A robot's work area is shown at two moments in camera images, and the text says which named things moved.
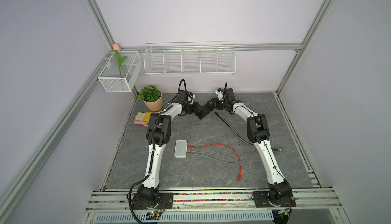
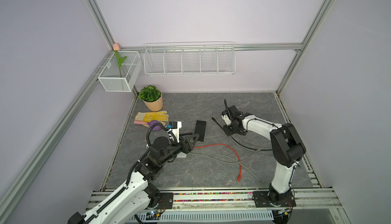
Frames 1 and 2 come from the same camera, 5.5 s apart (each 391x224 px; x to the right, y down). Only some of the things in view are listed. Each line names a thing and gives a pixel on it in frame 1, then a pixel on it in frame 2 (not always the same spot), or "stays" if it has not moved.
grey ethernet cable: x=226 y=161 stays
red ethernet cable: x=239 y=175 stays
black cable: x=232 y=160 stays
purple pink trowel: x=146 y=122 stays
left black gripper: x=196 y=107 to x=186 y=148
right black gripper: x=216 y=104 to x=226 y=131
